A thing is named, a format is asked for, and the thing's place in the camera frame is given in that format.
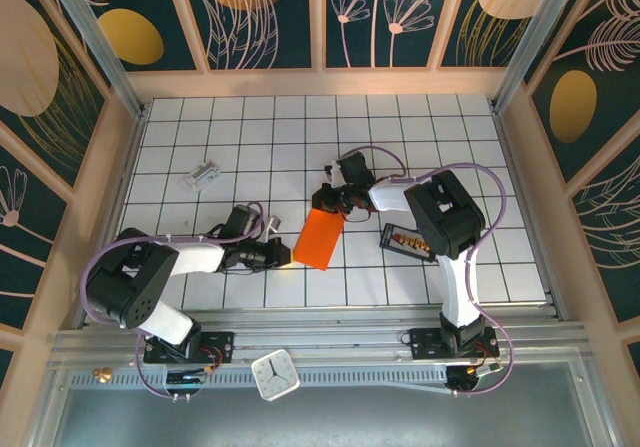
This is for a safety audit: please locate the orange paper sheet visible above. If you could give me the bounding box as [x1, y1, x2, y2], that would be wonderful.
[292, 208, 345, 272]

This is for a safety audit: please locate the white square clock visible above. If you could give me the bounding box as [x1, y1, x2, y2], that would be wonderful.
[250, 348, 301, 402]

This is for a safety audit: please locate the black tray with blocks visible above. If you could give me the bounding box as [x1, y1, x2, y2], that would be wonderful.
[379, 222, 437, 264]

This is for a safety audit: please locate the clear plastic small box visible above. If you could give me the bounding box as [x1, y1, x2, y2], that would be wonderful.
[178, 159, 222, 197]

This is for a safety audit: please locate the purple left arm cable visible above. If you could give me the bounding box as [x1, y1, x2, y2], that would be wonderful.
[81, 200, 266, 401]

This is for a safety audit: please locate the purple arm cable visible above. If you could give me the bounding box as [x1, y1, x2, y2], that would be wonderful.
[344, 145, 515, 397]
[81, 200, 266, 401]

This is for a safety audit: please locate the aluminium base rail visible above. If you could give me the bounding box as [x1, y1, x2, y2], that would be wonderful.
[49, 314, 589, 363]

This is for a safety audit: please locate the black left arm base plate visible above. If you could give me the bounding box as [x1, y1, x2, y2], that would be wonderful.
[143, 331, 235, 364]

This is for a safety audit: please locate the slotted grey cable duct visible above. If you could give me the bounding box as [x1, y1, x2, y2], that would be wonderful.
[69, 370, 451, 389]

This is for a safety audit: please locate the aluminium side rail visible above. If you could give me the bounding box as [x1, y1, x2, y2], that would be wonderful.
[74, 106, 149, 329]
[492, 106, 569, 321]

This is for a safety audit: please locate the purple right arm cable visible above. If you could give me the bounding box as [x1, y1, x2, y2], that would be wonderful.
[344, 145, 515, 397]

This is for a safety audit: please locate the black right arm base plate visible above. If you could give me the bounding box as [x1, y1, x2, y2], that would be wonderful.
[409, 327, 500, 359]

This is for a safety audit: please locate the aluminium corner post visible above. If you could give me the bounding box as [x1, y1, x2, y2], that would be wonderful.
[40, 0, 149, 121]
[490, 0, 599, 114]

